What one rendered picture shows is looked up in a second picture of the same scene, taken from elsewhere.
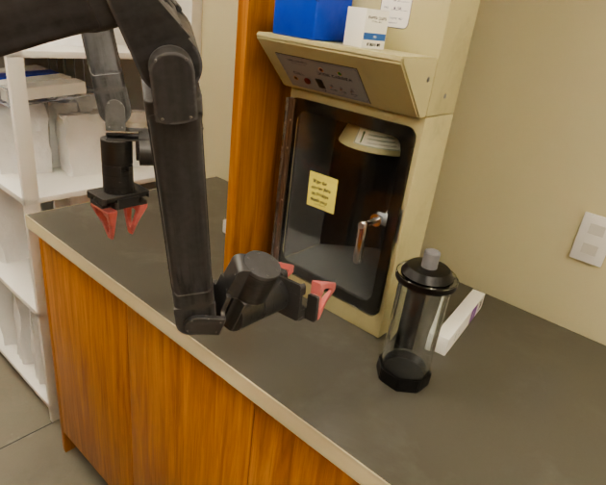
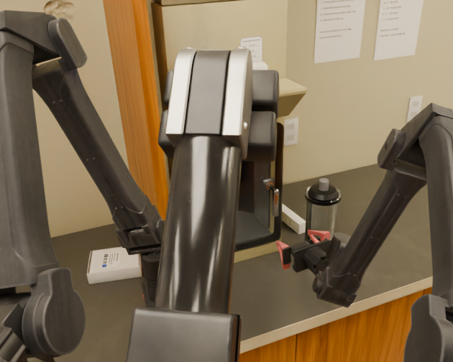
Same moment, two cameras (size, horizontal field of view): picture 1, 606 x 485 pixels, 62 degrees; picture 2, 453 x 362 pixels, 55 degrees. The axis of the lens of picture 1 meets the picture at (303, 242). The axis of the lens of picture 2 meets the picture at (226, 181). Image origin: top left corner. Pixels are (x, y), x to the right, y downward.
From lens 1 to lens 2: 1.03 m
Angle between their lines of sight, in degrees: 52
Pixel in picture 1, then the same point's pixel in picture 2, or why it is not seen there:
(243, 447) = not seen: outside the picture
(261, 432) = (303, 345)
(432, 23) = (277, 59)
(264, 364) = (290, 308)
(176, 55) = not seen: outside the picture
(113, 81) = (149, 207)
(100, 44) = (129, 183)
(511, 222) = not seen: hidden behind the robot
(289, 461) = (326, 341)
